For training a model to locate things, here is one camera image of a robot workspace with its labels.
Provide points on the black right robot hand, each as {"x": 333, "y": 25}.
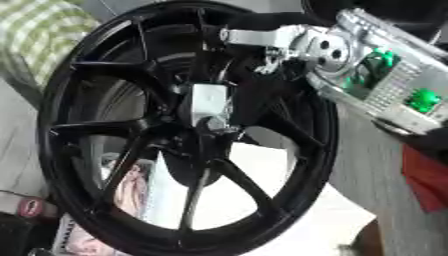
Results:
{"x": 256, "y": 96}

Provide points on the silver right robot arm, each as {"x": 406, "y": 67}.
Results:
{"x": 396, "y": 83}

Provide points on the black spoked wheel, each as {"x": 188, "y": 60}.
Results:
{"x": 93, "y": 128}

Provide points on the pink cloth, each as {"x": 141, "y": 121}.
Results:
{"x": 131, "y": 193}

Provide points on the red fabric item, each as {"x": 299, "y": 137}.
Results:
{"x": 426, "y": 180}

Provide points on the red and white round object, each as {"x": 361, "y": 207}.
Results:
{"x": 32, "y": 207}

